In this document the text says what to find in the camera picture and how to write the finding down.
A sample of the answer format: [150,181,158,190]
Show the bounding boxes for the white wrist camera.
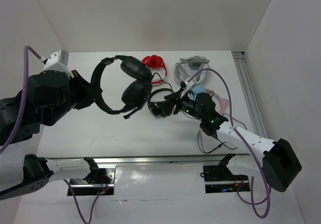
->
[43,49,69,72]
[181,79,195,97]

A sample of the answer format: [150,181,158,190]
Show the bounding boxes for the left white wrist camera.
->
[43,49,69,72]

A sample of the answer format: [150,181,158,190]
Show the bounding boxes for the aluminium front table rail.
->
[37,154,251,165]

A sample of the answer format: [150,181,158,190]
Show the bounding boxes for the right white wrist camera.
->
[181,79,195,97]

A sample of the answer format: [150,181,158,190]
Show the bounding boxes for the blue pink cat headphones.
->
[189,85,229,115]

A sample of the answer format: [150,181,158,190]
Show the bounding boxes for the small black headphones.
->
[147,88,174,118]

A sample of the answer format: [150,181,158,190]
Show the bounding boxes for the aluminium side rail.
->
[232,52,268,138]

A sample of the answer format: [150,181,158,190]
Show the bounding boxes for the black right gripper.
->
[156,87,204,121]

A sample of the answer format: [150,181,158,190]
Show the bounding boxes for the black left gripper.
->
[46,69,103,126]

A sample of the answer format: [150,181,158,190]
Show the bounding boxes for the red white headphones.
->
[142,55,168,86]

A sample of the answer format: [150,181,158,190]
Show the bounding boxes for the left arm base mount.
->
[68,157,116,196]

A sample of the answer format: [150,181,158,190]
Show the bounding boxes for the grey white headphones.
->
[174,56,210,85]

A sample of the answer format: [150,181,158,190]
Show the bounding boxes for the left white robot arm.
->
[1,70,102,200]

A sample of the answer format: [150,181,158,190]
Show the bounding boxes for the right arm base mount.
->
[200,154,250,194]

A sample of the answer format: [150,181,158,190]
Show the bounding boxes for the large black gaming headset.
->
[90,55,153,119]

